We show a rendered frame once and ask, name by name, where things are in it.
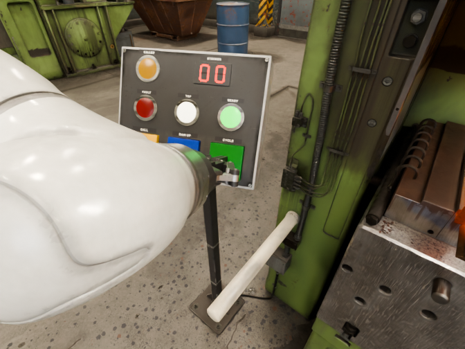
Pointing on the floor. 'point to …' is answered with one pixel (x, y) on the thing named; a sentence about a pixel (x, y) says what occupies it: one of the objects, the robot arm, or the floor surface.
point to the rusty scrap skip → (173, 16)
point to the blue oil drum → (232, 27)
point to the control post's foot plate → (200, 307)
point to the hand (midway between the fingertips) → (219, 164)
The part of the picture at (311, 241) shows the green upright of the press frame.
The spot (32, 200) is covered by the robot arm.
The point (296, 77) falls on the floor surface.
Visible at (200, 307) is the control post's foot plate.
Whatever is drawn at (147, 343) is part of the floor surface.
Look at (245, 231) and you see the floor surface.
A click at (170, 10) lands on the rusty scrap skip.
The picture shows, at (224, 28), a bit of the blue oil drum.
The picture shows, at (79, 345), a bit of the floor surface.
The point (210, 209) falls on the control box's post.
